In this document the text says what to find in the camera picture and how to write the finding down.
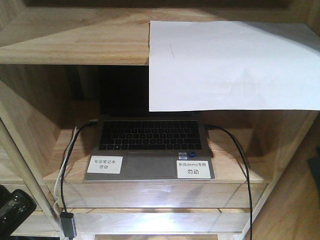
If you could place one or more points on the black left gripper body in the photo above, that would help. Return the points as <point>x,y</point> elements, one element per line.
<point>15,208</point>

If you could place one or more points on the white paper sheet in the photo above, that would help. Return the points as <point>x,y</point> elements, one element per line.
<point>233,65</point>

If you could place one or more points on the grey usb hub adapter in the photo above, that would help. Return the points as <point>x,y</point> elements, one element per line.
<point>68,224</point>

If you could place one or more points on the white label sticker left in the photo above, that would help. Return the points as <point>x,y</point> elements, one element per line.
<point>99,164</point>

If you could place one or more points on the white label sticker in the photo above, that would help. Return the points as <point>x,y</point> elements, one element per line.
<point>193,169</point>
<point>99,164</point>

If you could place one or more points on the grey open laptop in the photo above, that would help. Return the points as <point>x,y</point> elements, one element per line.
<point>150,143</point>

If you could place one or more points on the wooden shelf unit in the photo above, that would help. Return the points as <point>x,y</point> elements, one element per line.
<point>41,41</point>

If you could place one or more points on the white label sticker right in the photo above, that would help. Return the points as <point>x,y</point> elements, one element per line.
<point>193,169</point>

